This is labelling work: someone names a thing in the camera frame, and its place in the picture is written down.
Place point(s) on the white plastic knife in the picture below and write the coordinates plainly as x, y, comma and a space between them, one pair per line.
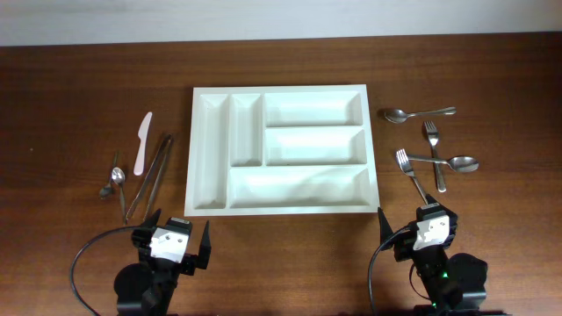
138, 167

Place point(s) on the small shiny teaspoon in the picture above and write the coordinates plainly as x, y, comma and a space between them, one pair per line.
118, 176

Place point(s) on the white plastic cutlery tray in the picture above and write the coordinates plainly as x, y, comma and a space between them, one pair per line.
281, 150

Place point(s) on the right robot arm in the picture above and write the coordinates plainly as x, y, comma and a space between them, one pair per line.
454, 285

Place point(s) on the metal kitchen tongs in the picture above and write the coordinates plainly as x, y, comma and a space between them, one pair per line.
153, 177

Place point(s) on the steel tablespoon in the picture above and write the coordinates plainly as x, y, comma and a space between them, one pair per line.
398, 116
460, 164

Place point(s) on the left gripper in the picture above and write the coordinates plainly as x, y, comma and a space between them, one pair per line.
184, 259

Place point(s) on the steel fork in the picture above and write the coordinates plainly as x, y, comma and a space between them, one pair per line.
407, 169
433, 138

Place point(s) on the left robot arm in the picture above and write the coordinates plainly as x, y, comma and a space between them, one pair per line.
147, 287

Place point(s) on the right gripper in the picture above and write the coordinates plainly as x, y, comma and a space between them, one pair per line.
402, 250

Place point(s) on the small dark teaspoon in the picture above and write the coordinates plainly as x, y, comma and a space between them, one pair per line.
107, 190

